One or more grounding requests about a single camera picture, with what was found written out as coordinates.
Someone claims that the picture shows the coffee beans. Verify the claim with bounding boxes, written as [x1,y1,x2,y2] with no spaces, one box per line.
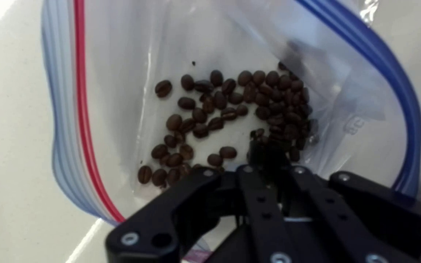
[136,61,319,189]

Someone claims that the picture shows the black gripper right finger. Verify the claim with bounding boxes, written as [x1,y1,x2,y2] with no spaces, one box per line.
[263,133,421,263]

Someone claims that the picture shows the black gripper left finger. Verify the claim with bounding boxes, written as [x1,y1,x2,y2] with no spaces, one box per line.
[104,129,295,263]

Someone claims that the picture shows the clear zip plastic bag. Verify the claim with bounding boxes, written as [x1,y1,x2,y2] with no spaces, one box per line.
[41,0,421,227]

